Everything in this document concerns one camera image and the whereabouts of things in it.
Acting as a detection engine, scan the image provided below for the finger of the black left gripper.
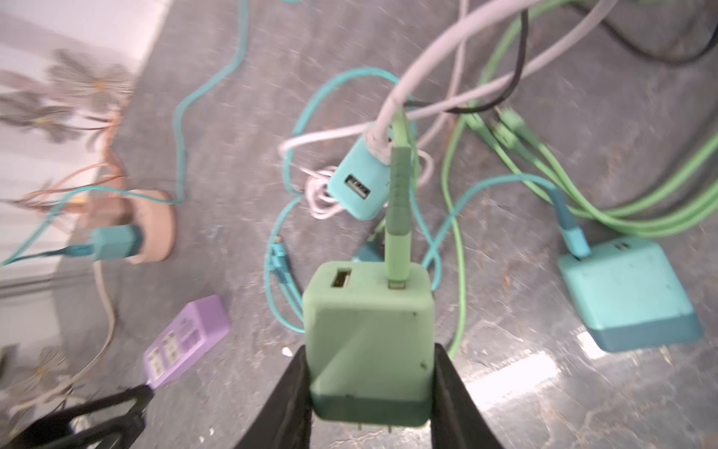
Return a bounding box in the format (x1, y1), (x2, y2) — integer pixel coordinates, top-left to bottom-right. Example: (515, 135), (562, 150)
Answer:
(0, 384), (155, 449)

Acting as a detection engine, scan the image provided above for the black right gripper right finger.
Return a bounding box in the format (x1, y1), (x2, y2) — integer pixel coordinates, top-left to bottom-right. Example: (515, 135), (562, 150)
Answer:
(430, 343), (504, 449)

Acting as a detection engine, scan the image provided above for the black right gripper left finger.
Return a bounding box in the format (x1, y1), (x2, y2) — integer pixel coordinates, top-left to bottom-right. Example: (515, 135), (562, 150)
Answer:
(235, 346), (312, 449)

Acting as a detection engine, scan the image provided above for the green charger plug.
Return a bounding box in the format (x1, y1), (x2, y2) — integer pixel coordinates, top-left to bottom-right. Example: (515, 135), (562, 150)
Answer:
(303, 261), (435, 428)

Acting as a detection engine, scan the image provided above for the purple power strip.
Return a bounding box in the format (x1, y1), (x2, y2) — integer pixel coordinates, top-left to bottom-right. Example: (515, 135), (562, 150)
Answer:
(142, 295), (231, 389)

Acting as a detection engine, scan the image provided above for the pink charger plug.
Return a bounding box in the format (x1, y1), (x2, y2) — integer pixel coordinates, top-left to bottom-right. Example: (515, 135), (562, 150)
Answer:
(82, 196), (133, 229)

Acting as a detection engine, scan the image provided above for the pink usb cable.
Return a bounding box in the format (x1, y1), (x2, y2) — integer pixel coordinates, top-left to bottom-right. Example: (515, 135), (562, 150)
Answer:
(16, 109), (127, 211)

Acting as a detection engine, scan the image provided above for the green usb cable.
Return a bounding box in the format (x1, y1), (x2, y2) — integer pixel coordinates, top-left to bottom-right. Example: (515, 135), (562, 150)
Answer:
(383, 0), (718, 360)

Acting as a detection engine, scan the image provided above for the large teal charger plug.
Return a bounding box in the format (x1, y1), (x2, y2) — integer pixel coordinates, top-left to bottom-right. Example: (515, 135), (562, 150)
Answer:
(558, 237), (704, 353)

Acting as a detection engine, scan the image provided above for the small teal charger plug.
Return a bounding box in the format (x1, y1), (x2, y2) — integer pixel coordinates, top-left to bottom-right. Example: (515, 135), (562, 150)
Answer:
(327, 137), (390, 221)

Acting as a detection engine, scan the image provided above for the round pink power socket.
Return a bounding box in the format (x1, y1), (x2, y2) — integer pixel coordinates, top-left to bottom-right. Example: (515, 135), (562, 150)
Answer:
(127, 189), (177, 265)

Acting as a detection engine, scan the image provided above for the pink socket power cable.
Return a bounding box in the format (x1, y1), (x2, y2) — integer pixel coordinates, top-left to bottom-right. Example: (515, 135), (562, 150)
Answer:
(7, 260), (117, 416)

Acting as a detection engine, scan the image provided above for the white lilac usb cable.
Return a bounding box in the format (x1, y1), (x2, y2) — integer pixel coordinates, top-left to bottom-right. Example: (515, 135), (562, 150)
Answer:
(277, 0), (621, 221)

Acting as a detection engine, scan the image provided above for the black cable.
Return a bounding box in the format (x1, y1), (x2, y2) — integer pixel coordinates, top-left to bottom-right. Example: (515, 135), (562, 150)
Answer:
(403, 0), (718, 116)

